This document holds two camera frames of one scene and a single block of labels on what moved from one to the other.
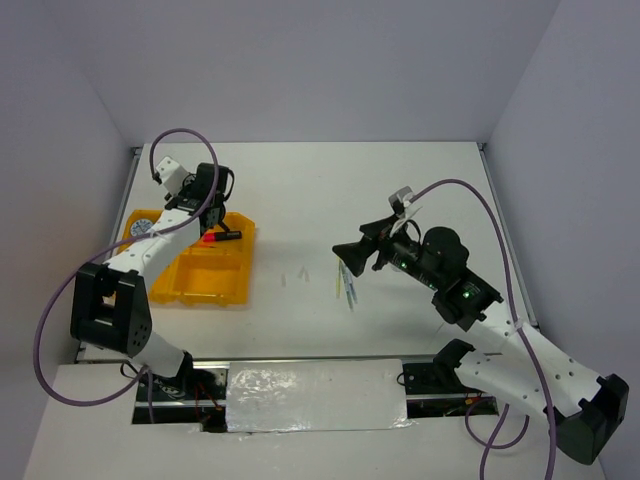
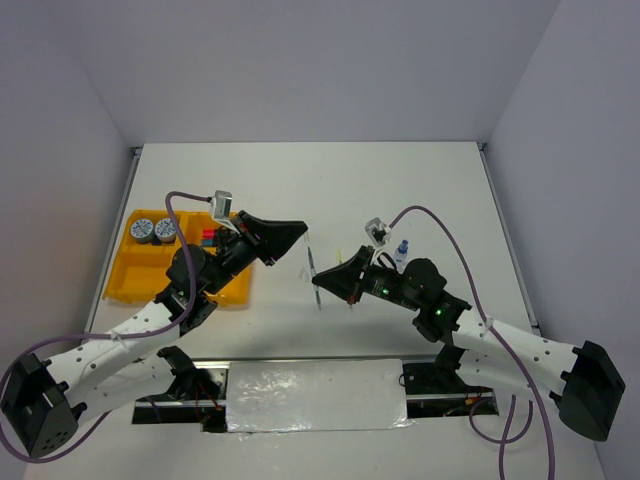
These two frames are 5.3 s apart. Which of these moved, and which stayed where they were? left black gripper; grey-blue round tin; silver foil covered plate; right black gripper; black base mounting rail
Moved: left black gripper; right black gripper
Stayed: black base mounting rail; silver foil covered plate; grey-blue round tin
